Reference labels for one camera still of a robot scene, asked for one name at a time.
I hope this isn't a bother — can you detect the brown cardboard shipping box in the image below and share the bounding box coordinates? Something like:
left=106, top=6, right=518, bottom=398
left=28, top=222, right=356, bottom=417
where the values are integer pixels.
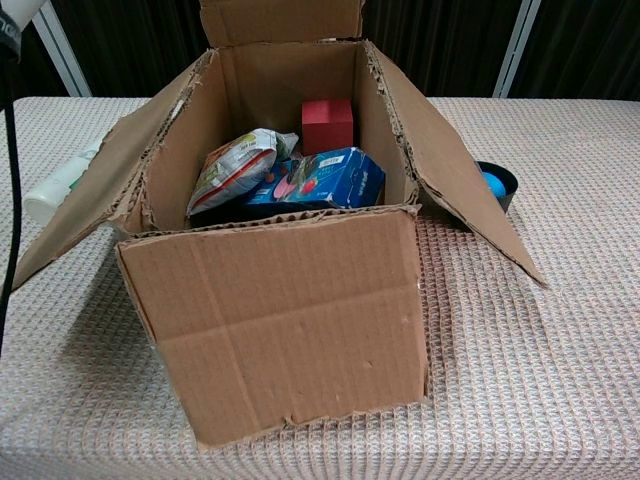
left=9, top=0, right=547, bottom=454

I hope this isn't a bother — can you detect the red cube box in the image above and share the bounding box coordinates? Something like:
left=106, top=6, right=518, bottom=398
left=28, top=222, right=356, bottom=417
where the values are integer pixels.
left=301, top=98, right=355, bottom=156

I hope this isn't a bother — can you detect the blue printed carton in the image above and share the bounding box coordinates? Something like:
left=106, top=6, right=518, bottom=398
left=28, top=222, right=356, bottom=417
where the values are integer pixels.
left=244, top=147, right=387, bottom=211

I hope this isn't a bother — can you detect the white green snack bag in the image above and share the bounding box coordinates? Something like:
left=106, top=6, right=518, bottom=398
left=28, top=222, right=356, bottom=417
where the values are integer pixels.
left=187, top=128, right=301, bottom=217

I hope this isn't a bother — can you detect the blue ball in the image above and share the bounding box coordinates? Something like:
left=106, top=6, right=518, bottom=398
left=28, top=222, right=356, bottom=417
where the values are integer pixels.
left=480, top=170, right=507, bottom=199

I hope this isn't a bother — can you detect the black round cup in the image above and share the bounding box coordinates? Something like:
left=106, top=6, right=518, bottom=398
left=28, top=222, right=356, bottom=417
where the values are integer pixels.
left=474, top=160, right=520, bottom=214

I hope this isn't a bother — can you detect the black pleated curtain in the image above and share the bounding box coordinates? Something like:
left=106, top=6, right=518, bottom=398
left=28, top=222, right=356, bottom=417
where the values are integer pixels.
left=0, top=19, right=69, bottom=110
left=362, top=0, right=527, bottom=100
left=509, top=0, right=640, bottom=101
left=49, top=0, right=211, bottom=99

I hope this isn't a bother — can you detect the beige woven tablecloth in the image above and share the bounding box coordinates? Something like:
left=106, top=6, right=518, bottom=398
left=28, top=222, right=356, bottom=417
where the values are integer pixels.
left=0, top=96, right=640, bottom=480

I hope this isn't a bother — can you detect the white bag roll green label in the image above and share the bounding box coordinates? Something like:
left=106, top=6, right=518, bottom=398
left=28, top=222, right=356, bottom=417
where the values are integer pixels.
left=23, top=137, right=109, bottom=226

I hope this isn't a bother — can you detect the white metal frame post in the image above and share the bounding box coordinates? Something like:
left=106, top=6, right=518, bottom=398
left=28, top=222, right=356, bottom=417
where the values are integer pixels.
left=29, top=0, right=94, bottom=99
left=492, top=0, right=542, bottom=99

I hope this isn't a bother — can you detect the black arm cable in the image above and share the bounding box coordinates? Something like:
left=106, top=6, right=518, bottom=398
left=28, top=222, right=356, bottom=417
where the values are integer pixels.
left=0, top=57, right=24, bottom=354

